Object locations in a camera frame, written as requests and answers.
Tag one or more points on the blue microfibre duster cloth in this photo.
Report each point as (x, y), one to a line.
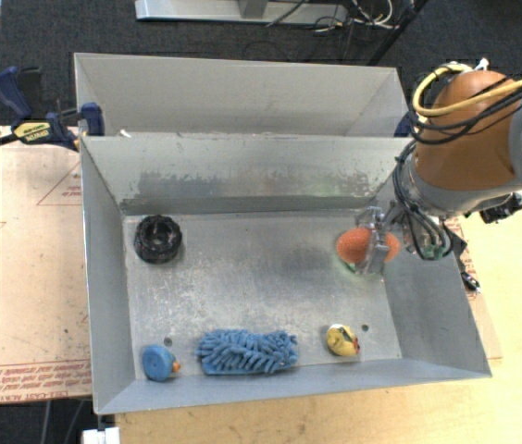
(247, 353)

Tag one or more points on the orange ball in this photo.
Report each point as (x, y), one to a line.
(353, 245)

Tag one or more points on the blue disc toy orange tip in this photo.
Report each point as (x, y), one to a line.
(157, 362)

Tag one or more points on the grey metal bin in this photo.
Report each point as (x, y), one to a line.
(252, 285)

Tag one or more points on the brown cardboard board red print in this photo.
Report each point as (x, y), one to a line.
(39, 271)

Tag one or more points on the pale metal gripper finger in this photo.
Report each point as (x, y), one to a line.
(381, 252)
(370, 218)

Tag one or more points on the yellow toy figure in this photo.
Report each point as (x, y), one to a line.
(340, 340)

